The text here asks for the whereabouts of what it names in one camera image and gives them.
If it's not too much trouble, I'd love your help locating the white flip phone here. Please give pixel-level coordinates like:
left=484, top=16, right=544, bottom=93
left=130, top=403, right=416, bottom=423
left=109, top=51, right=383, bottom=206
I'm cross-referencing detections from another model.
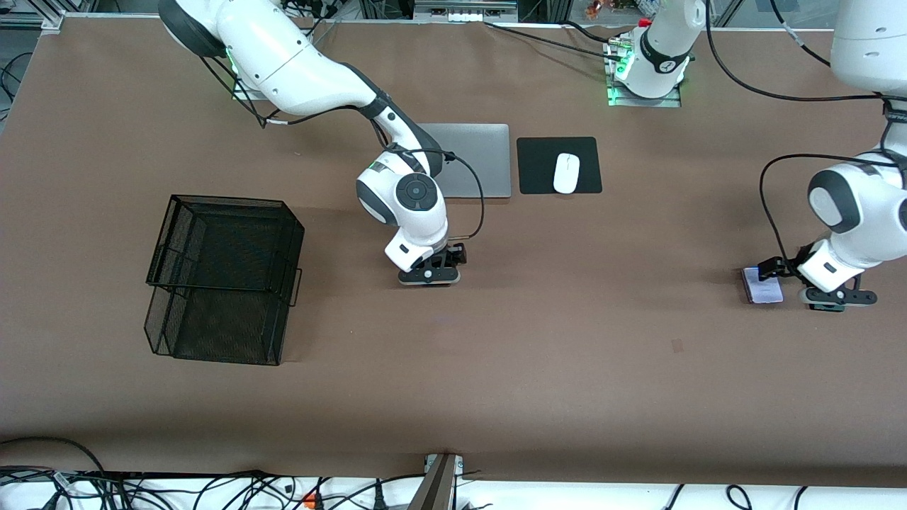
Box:
left=741, top=268, right=785, bottom=305

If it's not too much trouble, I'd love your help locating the aluminium post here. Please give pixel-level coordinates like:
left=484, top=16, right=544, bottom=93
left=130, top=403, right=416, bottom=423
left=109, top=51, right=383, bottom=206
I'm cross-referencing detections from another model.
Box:
left=407, top=453, right=465, bottom=510

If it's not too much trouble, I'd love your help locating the black mouse pad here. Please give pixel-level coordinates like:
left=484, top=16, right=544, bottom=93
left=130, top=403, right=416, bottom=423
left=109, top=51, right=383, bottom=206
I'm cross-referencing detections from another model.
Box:
left=517, top=137, right=603, bottom=195

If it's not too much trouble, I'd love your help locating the white computer mouse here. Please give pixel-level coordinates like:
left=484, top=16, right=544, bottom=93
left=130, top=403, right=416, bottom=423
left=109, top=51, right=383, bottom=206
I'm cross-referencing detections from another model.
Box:
left=553, top=152, right=581, bottom=195

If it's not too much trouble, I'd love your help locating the thin black table cable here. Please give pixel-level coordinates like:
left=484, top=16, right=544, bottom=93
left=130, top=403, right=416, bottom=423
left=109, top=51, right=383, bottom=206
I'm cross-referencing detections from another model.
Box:
left=484, top=21, right=628, bottom=63

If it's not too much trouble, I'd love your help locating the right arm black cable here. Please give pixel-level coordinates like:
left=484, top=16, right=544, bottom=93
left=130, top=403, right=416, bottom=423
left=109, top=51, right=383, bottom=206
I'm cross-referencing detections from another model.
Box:
left=201, top=55, right=487, bottom=240

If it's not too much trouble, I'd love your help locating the grey closed laptop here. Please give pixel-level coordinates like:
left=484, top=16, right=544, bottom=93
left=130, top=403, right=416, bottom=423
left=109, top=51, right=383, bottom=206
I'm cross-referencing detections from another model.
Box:
left=418, top=123, right=512, bottom=199

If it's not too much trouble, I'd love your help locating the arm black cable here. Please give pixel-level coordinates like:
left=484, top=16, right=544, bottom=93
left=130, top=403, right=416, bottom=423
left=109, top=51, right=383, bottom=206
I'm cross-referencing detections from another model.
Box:
left=201, top=55, right=487, bottom=240
left=698, top=0, right=907, bottom=281

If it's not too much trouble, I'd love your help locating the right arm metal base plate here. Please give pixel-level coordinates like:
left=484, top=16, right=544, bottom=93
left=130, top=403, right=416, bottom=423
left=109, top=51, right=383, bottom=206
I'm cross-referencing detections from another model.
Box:
left=232, top=76, right=270, bottom=101

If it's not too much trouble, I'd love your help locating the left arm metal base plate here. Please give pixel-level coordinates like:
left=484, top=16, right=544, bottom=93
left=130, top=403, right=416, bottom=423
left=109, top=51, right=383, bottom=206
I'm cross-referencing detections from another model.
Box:
left=607, top=78, right=682, bottom=108

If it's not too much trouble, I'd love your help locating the thick black floor cable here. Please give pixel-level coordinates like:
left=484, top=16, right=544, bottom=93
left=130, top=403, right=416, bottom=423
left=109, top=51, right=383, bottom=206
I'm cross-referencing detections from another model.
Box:
left=0, top=436, right=107, bottom=475

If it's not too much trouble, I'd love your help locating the black mesh two-tier tray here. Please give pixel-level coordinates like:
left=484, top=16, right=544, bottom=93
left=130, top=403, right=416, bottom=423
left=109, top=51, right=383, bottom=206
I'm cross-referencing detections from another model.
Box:
left=144, top=194, right=305, bottom=367

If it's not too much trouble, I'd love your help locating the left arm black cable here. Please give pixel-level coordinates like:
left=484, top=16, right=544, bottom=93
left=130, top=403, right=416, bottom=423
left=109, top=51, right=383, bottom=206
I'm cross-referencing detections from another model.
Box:
left=698, top=0, right=907, bottom=281

